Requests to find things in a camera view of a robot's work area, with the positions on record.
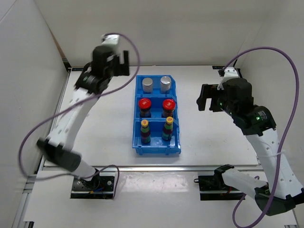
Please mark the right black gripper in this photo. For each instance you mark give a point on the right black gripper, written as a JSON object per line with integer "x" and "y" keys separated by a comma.
{"x": 207, "y": 91}

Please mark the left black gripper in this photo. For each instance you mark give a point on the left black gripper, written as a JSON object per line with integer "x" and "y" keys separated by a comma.
{"x": 121, "y": 69}

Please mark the red-lidded sauce jar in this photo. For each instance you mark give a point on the red-lidded sauce jar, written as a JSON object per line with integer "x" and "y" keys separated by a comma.
{"x": 168, "y": 107}
{"x": 145, "y": 107}

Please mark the yellow-capped sauce bottle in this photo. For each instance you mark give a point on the yellow-capped sauce bottle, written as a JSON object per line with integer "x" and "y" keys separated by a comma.
{"x": 168, "y": 129}
{"x": 145, "y": 131}

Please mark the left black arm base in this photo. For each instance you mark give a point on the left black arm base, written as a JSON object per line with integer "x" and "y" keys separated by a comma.
{"x": 101, "y": 187}

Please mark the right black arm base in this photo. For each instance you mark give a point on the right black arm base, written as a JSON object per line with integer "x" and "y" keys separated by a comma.
{"x": 212, "y": 186}

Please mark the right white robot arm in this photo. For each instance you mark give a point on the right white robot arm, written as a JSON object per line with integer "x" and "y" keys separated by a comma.
{"x": 258, "y": 126}

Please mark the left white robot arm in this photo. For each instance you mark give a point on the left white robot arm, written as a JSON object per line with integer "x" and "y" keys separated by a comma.
{"x": 57, "y": 147}

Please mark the blue three-compartment plastic bin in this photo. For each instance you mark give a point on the blue three-compartment plastic bin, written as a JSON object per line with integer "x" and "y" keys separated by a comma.
{"x": 156, "y": 122}

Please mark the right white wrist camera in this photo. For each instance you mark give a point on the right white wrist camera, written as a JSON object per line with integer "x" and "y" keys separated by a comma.
{"x": 227, "y": 74}

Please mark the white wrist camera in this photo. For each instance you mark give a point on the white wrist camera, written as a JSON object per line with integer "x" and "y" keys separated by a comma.
{"x": 110, "y": 41}
{"x": 227, "y": 74}

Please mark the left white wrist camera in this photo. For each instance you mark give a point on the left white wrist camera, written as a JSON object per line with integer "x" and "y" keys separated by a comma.
{"x": 110, "y": 41}

